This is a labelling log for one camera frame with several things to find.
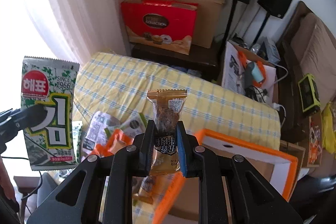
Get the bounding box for gold snack bar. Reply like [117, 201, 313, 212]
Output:
[147, 89, 187, 175]

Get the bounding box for yellow plaid bed sheet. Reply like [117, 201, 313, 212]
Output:
[52, 52, 281, 224]

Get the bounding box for lime green black device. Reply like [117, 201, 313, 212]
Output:
[298, 73, 321, 117]

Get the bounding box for white purple jelly pouch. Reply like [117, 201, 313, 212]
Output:
[81, 111, 121, 155]

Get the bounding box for person's left hand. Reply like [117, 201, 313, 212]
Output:
[0, 159, 16, 201]

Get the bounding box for green white seaweed packet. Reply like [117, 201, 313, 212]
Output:
[21, 56, 80, 170]

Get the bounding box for orange white storage box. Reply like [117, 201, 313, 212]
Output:
[150, 128, 299, 224]

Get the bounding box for yellow plastic bag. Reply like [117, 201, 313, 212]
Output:
[321, 102, 335, 155]

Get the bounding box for green white snack packet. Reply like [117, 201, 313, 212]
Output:
[104, 113, 147, 139]

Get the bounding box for white paper bag orange handles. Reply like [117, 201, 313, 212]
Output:
[221, 42, 278, 105]

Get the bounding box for brown cardboard box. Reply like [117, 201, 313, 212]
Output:
[172, 0, 225, 48]

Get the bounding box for red chocolate gift box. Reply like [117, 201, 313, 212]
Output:
[121, 0, 198, 55]

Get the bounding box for orange snack packet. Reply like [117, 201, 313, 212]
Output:
[89, 128, 134, 157]

